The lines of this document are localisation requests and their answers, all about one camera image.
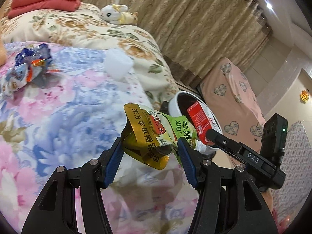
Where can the white foam net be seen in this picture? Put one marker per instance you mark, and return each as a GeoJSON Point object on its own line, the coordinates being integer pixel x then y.
{"type": "Point", "coordinates": [117, 64]}

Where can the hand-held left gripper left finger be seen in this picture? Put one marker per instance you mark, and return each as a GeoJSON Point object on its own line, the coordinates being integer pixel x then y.
{"type": "Point", "coordinates": [113, 165]}

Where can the white bin with black bag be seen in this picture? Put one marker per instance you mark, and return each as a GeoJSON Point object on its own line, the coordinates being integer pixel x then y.
{"type": "Point", "coordinates": [174, 104]}

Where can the pink heart print cloth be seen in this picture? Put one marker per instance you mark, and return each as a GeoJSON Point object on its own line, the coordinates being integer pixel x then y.
{"type": "Point", "coordinates": [234, 97]}

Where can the white dotted cloth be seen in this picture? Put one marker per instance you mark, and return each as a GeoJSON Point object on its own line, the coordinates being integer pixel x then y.
{"type": "Point", "coordinates": [296, 165]}

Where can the gold green pouch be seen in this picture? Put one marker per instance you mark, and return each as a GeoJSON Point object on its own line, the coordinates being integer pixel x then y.
{"type": "Point", "coordinates": [143, 126]}

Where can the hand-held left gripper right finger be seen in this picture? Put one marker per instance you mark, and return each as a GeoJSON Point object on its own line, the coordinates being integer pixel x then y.
{"type": "Point", "coordinates": [187, 165]}

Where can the pastel floral blanket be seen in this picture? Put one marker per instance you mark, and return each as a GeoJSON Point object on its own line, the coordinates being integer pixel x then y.
{"type": "Point", "coordinates": [61, 107]}

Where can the red snack packet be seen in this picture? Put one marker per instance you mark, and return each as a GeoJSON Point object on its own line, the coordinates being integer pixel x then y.
{"type": "Point", "coordinates": [198, 119]}

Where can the cream floral duvet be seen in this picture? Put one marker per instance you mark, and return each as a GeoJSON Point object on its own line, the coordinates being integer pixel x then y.
{"type": "Point", "coordinates": [85, 31]}

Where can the beige patterned curtain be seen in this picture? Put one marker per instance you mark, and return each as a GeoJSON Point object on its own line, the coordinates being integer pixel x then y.
{"type": "Point", "coordinates": [182, 17]}

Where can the orange wall sticker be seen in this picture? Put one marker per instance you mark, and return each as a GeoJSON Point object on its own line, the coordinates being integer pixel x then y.
{"type": "Point", "coordinates": [305, 95]}

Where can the blue snack wrapper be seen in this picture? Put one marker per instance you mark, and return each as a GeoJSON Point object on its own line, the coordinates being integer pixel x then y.
{"type": "Point", "coordinates": [24, 68]}

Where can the white rabbit plush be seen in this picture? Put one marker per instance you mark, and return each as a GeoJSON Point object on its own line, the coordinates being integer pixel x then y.
{"type": "Point", "coordinates": [111, 13]}

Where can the folded red quilt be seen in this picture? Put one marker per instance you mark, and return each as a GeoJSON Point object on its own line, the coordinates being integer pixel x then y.
{"type": "Point", "coordinates": [46, 1]}

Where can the yellow bear plush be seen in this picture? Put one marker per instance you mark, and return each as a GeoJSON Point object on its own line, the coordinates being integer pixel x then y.
{"type": "Point", "coordinates": [131, 18]}

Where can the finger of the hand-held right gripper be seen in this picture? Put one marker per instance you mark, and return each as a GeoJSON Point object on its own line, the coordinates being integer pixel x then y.
{"type": "Point", "coordinates": [221, 140]}

